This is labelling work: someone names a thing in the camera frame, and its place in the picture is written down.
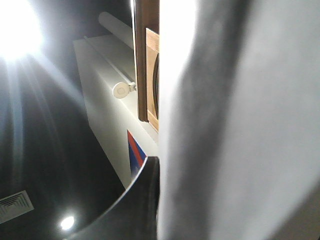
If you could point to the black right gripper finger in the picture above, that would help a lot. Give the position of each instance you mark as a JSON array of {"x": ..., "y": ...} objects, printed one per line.
[{"x": 134, "y": 215}]

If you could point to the white paper sheet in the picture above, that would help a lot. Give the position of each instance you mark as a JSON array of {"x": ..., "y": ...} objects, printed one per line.
[{"x": 239, "y": 133}]

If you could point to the white ceiling air vent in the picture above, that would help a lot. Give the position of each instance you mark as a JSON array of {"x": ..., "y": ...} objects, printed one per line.
[{"x": 14, "y": 206}]

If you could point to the white roller blind tube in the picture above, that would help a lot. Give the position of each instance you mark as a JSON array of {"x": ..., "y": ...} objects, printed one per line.
[{"x": 120, "y": 53}]

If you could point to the wooden shelf unit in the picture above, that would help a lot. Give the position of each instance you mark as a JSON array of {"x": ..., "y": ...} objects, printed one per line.
[{"x": 145, "y": 25}]

